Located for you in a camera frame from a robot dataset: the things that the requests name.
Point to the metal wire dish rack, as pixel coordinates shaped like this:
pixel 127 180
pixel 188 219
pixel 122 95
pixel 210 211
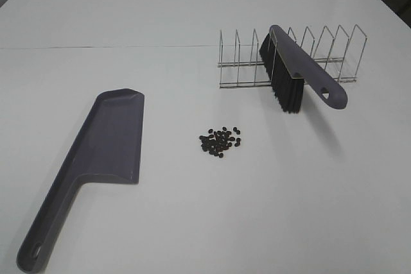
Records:
pixel 338 52

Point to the pile of coffee beans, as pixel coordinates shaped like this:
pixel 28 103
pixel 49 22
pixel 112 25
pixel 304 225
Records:
pixel 216 142

